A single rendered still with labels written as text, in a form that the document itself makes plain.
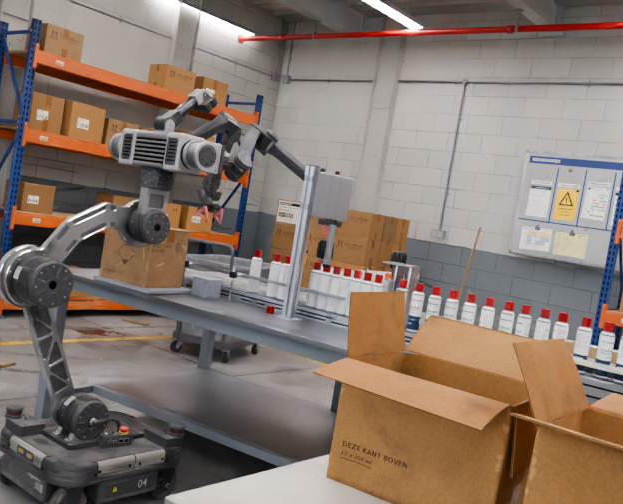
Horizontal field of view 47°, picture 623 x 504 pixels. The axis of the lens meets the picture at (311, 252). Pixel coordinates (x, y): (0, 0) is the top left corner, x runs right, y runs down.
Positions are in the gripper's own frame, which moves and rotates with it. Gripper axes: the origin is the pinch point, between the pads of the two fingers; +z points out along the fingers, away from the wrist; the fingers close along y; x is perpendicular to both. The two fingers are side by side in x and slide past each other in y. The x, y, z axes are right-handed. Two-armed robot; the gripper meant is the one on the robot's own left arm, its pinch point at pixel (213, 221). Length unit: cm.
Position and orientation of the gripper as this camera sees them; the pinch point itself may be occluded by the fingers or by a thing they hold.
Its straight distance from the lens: 371.0
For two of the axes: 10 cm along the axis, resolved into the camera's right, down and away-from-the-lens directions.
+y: 6.1, 0.8, 7.9
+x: -7.1, 5.0, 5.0
